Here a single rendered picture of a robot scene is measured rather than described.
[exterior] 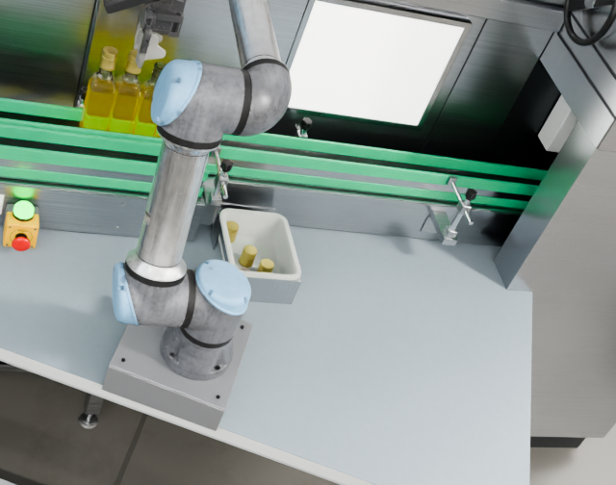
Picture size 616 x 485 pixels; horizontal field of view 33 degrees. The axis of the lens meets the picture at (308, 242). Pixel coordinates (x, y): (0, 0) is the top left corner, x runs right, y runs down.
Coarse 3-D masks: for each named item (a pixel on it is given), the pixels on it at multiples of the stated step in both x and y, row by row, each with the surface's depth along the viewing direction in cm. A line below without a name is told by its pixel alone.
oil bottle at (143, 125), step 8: (144, 88) 231; (152, 88) 231; (144, 96) 231; (152, 96) 231; (144, 104) 232; (144, 112) 234; (136, 120) 236; (144, 120) 235; (136, 128) 237; (144, 128) 237; (152, 128) 237; (152, 136) 239
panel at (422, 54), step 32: (320, 32) 247; (352, 32) 249; (384, 32) 250; (416, 32) 252; (448, 32) 254; (320, 64) 253; (352, 64) 255; (384, 64) 257; (416, 64) 259; (320, 96) 260; (352, 96) 262; (384, 96) 265; (416, 96) 267
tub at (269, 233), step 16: (224, 224) 243; (240, 224) 251; (256, 224) 252; (272, 224) 254; (288, 224) 251; (224, 240) 240; (240, 240) 252; (256, 240) 254; (272, 240) 256; (288, 240) 247; (240, 256) 248; (256, 256) 250; (272, 256) 252; (288, 256) 246; (256, 272) 235; (272, 272) 247; (288, 272) 244
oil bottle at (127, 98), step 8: (120, 80) 230; (120, 88) 229; (128, 88) 229; (136, 88) 230; (120, 96) 230; (128, 96) 230; (136, 96) 231; (120, 104) 231; (128, 104) 232; (136, 104) 232; (112, 112) 233; (120, 112) 233; (128, 112) 233; (136, 112) 234; (112, 120) 234; (120, 120) 234; (128, 120) 235; (112, 128) 235; (120, 128) 236; (128, 128) 236
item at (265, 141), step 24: (24, 120) 237; (48, 120) 238; (72, 120) 239; (240, 144) 255; (264, 144) 256; (288, 144) 257; (312, 144) 259; (336, 144) 261; (408, 168) 272; (432, 168) 274; (456, 168) 275; (480, 168) 277; (504, 168) 279; (528, 168) 282
